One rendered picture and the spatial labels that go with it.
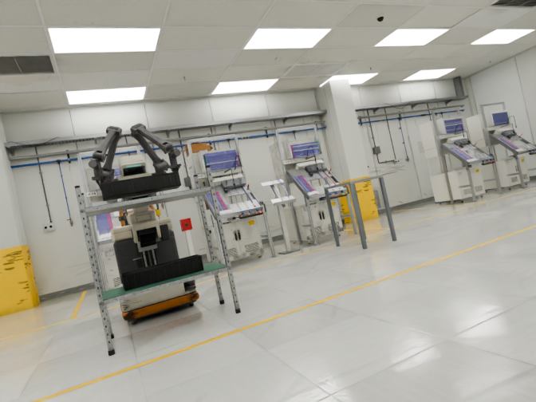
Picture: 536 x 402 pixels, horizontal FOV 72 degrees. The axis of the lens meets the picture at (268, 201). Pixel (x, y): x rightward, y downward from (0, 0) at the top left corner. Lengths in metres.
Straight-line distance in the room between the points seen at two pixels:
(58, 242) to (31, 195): 0.85
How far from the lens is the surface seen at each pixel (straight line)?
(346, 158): 7.83
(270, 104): 7.88
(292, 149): 6.09
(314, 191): 5.67
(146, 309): 3.31
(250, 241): 5.45
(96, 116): 7.08
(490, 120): 9.52
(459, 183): 8.18
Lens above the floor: 0.72
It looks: 1 degrees up
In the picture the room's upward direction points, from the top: 12 degrees counter-clockwise
